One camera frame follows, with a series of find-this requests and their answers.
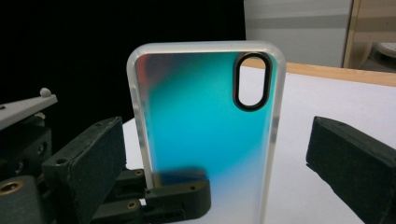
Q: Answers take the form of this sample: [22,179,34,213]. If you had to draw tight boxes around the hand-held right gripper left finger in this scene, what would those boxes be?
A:
[41,116,127,224]

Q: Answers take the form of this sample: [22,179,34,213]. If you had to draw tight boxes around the light wooden desk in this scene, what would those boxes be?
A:
[342,0,396,75]

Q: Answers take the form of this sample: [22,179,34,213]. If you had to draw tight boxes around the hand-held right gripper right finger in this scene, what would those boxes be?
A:
[305,116,396,224]

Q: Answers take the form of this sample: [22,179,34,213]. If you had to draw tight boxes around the black curtain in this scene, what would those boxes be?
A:
[0,0,247,157]

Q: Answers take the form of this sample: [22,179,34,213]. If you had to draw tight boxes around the iridescent phone case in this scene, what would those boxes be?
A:
[125,40,288,224]

